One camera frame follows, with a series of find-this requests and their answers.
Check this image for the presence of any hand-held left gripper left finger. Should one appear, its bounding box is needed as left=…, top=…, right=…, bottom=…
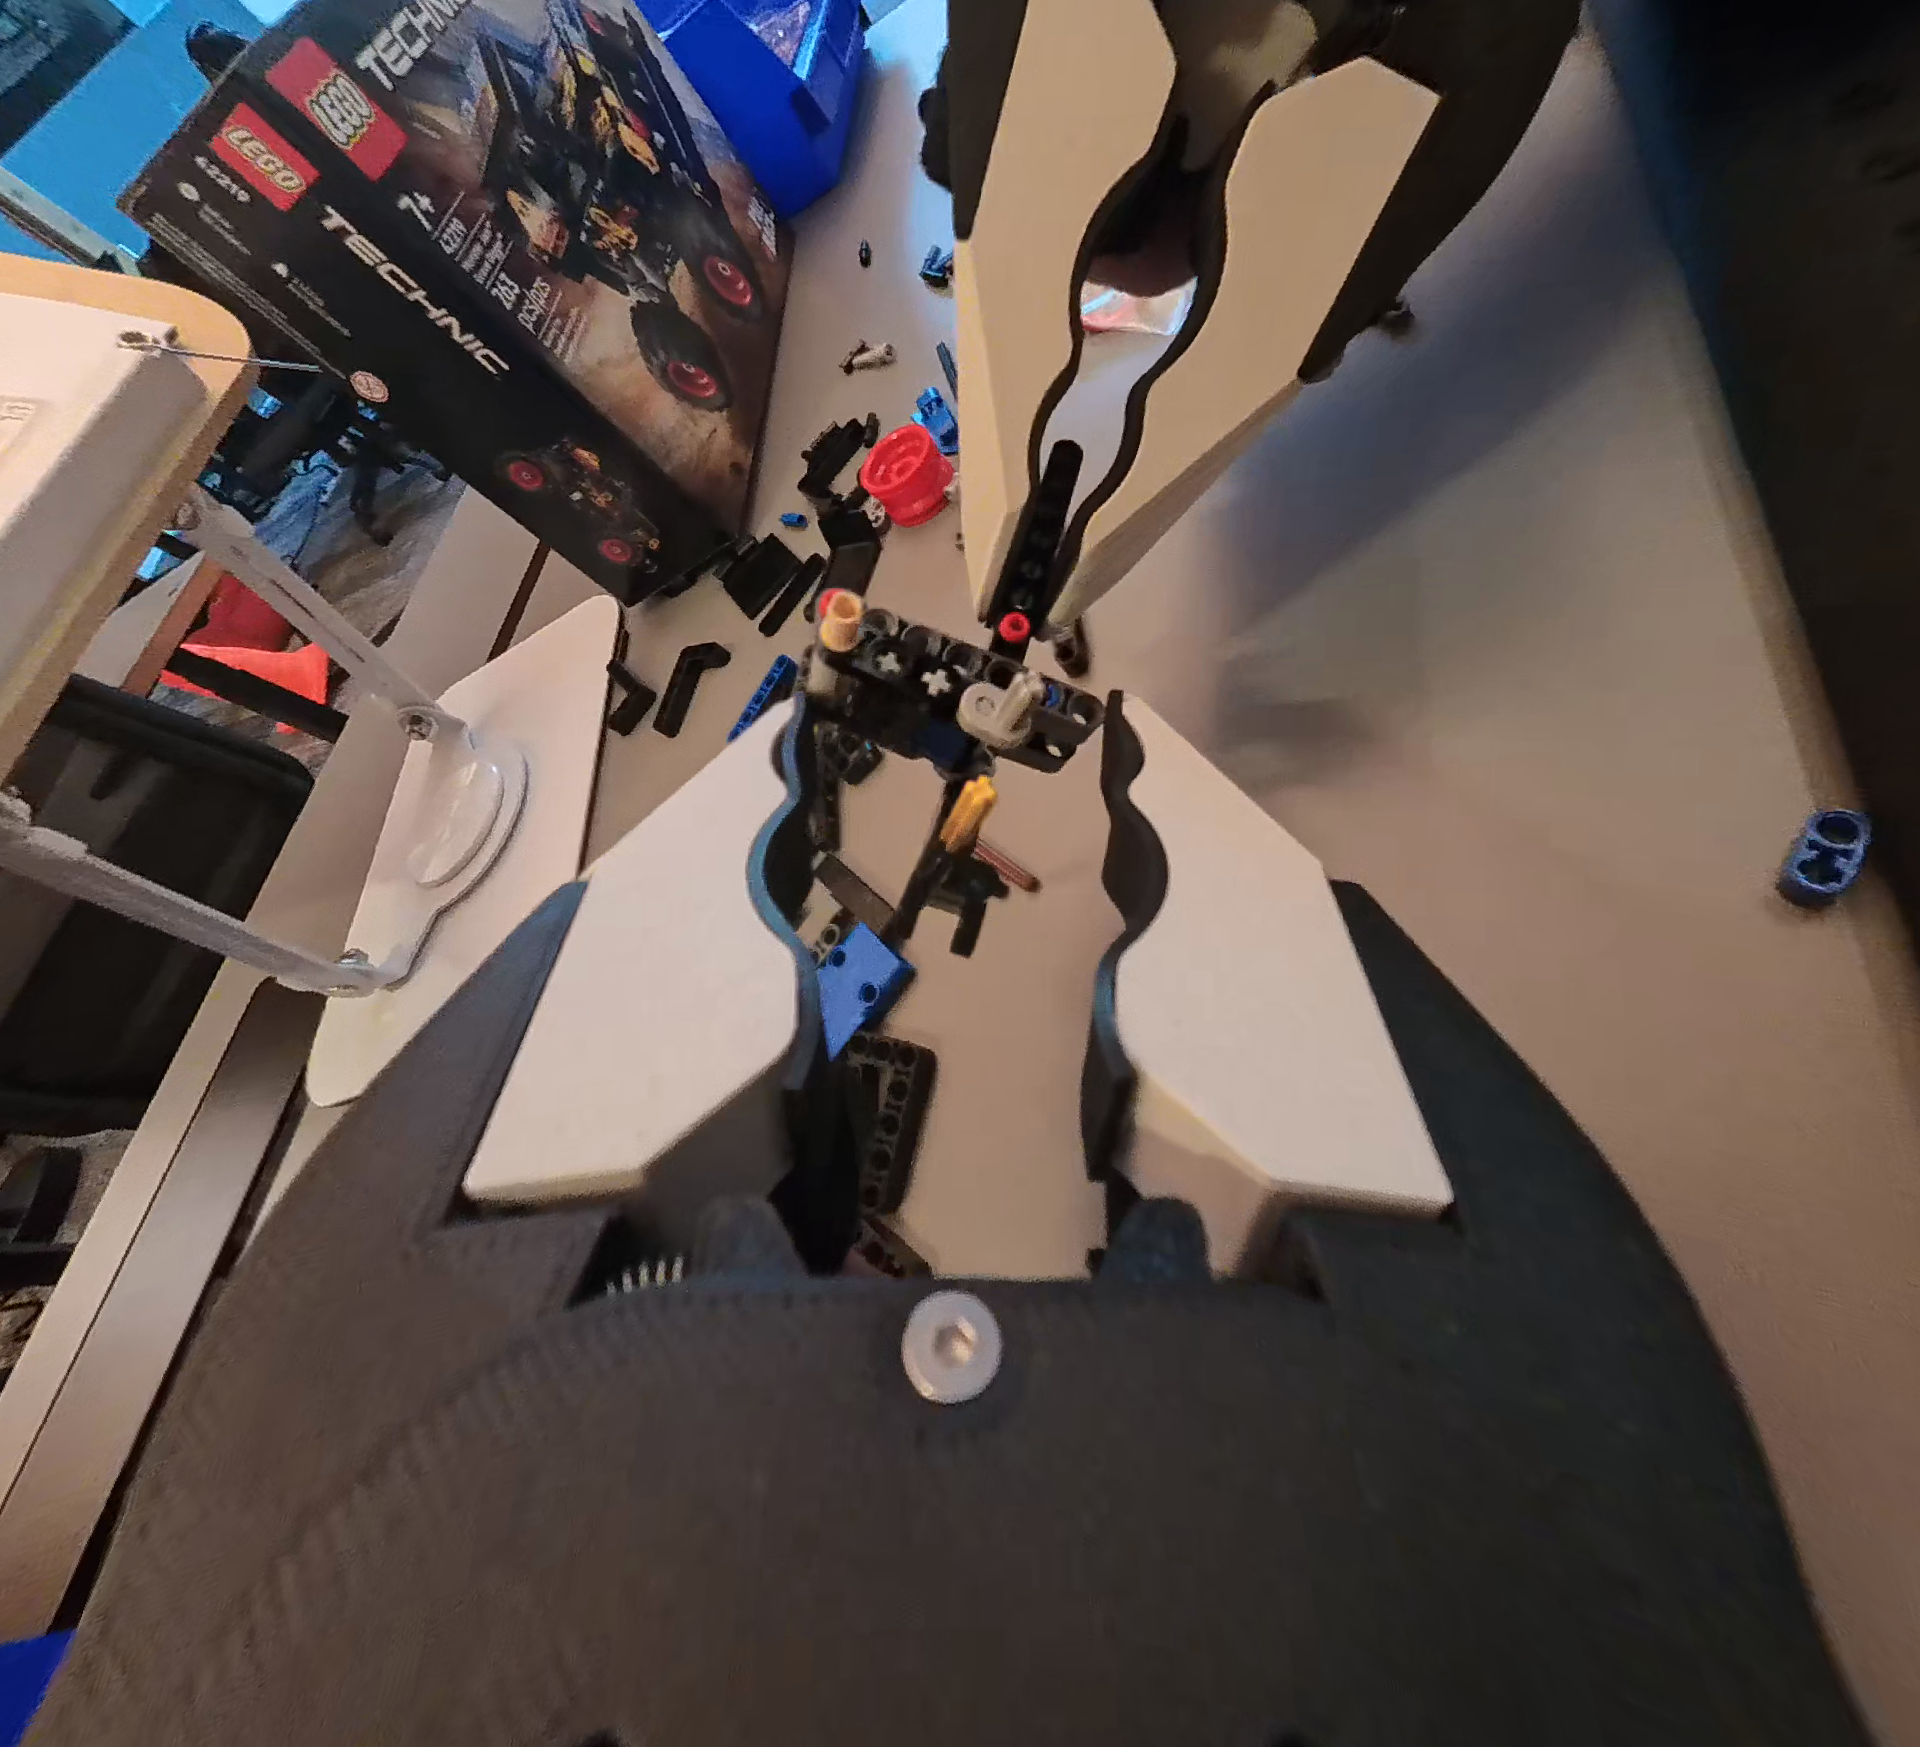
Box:
left=459, top=697, right=873, bottom=1279

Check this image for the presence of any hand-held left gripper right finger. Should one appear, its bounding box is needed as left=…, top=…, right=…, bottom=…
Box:
left=1079, top=692, right=1458, bottom=1279

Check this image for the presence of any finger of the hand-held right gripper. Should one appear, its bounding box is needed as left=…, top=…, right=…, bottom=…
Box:
left=1047, top=57, right=1441, bottom=634
left=952, top=0, right=1179, bottom=626

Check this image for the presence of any black toy brick assembly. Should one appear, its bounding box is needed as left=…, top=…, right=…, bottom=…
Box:
left=801, top=439, right=1111, bottom=963

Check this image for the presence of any blue flat toy panel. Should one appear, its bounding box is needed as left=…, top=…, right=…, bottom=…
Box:
left=816, top=921, right=916, bottom=1059

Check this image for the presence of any red toy wheel hub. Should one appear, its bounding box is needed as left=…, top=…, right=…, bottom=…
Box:
left=859, top=426, right=957, bottom=529

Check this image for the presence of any white book stand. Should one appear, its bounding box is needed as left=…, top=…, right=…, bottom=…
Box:
left=0, top=254, right=624, bottom=1108

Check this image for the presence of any black connector cluster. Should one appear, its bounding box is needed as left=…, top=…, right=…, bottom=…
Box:
left=794, top=415, right=882, bottom=501

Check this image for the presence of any blue storage bin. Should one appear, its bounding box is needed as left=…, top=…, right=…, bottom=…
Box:
left=630, top=0, right=873, bottom=219

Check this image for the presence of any black office chair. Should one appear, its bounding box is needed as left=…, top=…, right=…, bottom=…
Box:
left=0, top=675, right=316, bottom=1104

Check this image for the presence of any orange cone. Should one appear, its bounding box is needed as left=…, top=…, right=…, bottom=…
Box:
left=158, top=577, right=333, bottom=728

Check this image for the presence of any toy truck set box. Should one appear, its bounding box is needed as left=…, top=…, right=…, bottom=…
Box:
left=119, top=0, right=797, bottom=601

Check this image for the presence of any small blue connector brick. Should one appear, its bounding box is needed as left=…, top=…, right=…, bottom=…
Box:
left=1776, top=808, right=1873, bottom=906

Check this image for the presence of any blue bin with white tag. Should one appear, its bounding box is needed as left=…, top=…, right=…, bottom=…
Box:
left=0, top=1631, right=72, bottom=1747

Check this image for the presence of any black angled toy frame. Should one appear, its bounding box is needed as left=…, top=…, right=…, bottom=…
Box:
left=840, top=1035, right=938, bottom=1210

